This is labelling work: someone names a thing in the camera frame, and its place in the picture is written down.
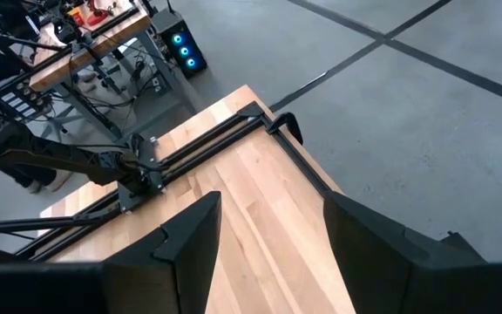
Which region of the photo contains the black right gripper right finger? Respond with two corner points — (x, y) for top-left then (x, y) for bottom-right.
(322, 189), (502, 314)

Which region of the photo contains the black corner clamp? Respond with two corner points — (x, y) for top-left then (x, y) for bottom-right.
(264, 111), (304, 146)

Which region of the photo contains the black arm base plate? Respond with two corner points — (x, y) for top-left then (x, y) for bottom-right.
(117, 133), (167, 215)

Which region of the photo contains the computer tower with blue fans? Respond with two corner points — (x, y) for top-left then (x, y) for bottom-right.
(150, 7), (208, 80)

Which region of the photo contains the black cable bundle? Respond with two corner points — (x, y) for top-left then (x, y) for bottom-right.
(67, 43), (156, 111)

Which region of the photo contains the black box with white labels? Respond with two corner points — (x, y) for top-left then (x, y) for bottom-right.
(0, 78), (56, 124)

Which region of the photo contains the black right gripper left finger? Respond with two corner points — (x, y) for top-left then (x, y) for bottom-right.
(0, 189), (223, 314)

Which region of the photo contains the wooden workbench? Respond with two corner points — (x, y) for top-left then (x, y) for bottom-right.
(28, 0), (200, 140)

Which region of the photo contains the black table frame rail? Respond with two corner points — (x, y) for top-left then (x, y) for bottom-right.
(28, 116), (274, 263)
(15, 100), (266, 263)
(268, 126), (343, 197)

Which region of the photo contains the orange small box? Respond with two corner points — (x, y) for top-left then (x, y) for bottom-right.
(67, 6), (87, 28)

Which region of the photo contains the red tool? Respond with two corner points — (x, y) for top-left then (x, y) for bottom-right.
(85, 0), (117, 26)

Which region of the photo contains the person's foot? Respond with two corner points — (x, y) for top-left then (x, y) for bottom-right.
(0, 167), (74, 194)

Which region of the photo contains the black frame strut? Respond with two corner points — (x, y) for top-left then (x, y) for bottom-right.
(0, 208), (121, 236)

